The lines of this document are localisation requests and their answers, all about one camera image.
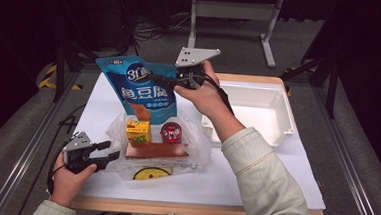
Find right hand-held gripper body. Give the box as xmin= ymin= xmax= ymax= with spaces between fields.
xmin=173 ymin=46 xmax=222 ymax=92

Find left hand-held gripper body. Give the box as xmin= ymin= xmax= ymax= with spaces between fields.
xmin=61 ymin=130 xmax=111 ymax=177

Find blue snack pouch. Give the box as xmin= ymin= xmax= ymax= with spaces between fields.
xmin=92 ymin=53 xmax=182 ymax=127

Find yellow snack box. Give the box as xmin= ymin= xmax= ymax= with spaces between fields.
xmin=124 ymin=119 xmax=154 ymax=144

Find long brown box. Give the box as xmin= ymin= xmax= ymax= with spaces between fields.
xmin=124 ymin=139 xmax=190 ymax=163

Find red can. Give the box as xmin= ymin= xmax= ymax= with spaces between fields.
xmin=159 ymin=121 xmax=184 ymax=145

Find translucent smiley plastic bag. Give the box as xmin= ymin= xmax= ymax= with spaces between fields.
xmin=103 ymin=105 xmax=215 ymax=187

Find white plastic bin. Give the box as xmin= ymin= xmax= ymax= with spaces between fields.
xmin=199 ymin=82 xmax=298 ymax=149

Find person's left hand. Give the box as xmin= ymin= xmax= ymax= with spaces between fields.
xmin=49 ymin=152 xmax=98 ymax=210

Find person's right hand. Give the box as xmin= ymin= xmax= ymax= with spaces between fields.
xmin=172 ymin=58 xmax=239 ymax=124

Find white metal stand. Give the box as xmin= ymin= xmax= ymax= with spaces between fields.
xmin=184 ymin=0 xmax=284 ymax=70

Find black tripod stand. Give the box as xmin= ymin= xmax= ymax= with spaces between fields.
xmin=52 ymin=38 xmax=114 ymax=107
xmin=277 ymin=52 xmax=341 ymax=120

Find yellow black striped tape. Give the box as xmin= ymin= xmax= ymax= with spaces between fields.
xmin=38 ymin=62 xmax=84 ymax=92

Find white table mat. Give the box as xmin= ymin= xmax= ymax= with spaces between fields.
xmin=69 ymin=70 xmax=334 ymax=212

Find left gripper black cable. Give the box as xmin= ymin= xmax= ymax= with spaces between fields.
xmin=16 ymin=100 xmax=87 ymax=215

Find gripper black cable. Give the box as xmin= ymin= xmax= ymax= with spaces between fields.
xmin=16 ymin=100 xmax=87 ymax=215
xmin=187 ymin=71 xmax=239 ymax=117

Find bundle of floor cables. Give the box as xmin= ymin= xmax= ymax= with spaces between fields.
xmin=112 ymin=0 xmax=193 ymax=71

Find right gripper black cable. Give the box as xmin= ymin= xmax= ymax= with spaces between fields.
xmin=187 ymin=71 xmax=239 ymax=117

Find aluminium frame rail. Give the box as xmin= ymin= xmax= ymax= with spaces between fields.
xmin=0 ymin=100 xmax=59 ymax=215
xmin=305 ymin=86 xmax=381 ymax=215

